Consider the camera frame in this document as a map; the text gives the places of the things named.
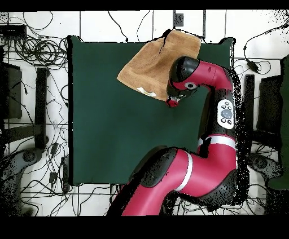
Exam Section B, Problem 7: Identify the tan terry towel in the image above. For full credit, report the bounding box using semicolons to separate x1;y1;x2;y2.
116;29;202;102

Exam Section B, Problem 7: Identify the dark flat box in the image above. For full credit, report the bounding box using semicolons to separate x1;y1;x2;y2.
0;61;23;120
256;75;283;136

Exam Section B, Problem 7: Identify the black flat device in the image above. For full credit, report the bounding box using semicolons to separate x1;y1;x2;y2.
0;24;27;38

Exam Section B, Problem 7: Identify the dark green table cloth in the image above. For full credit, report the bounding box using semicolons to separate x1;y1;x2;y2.
67;34;237;187

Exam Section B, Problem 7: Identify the black stand leg bar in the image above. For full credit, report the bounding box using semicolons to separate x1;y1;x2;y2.
34;67;50;151
241;73;255;154

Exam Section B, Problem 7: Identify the gray square plate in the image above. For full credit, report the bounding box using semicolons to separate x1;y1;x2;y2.
173;12;185;27

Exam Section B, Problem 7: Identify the dark stand base foot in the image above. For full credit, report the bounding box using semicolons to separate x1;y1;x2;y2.
247;152;283;181
0;147;45;216

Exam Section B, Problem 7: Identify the black power strip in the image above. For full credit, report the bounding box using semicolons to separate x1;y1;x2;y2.
60;155;70;192

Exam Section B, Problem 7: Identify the gray rectangular floor frame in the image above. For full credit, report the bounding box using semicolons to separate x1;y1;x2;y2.
172;10;207;39

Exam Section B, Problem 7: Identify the black coiled cable bundle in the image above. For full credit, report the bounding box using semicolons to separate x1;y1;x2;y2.
13;36;68;68

